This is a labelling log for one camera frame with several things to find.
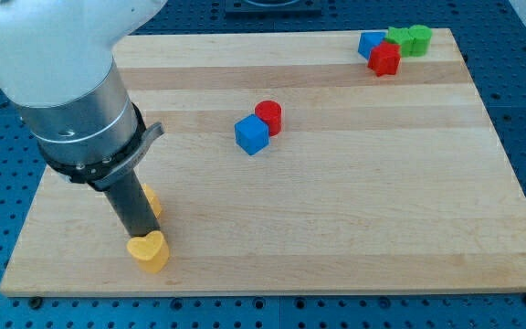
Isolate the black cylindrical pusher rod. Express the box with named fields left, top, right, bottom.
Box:
left=104, top=171, right=160, bottom=237

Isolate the yellow heart block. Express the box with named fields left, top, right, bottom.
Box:
left=126, top=230, right=170, bottom=273

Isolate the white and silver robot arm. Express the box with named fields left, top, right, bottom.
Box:
left=0, top=0, right=165, bottom=237

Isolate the red star block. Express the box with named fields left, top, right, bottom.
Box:
left=367, top=41, right=401, bottom=77

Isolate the green star block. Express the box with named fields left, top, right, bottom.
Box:
left=384, top=27, right=415, bottom=58

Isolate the yellow block behind rod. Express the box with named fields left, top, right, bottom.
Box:
left=142, top=184, right=163, bottom=218

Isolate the blue cube block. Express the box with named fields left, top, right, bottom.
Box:
left=234, top=114, right=269, bottom=155

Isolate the red cylinder block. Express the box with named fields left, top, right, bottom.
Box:
left=255, top=100, right=282, bottom=136

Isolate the light wooden board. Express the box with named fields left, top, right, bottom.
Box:
left=0, top=28, right=526, bottom=297

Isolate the blue block at back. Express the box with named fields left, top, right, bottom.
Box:
left=358, top=31, right=386, bottom=60

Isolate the green cylinder block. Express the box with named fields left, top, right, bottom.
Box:
left=409, top=25, right=433, bottom=57

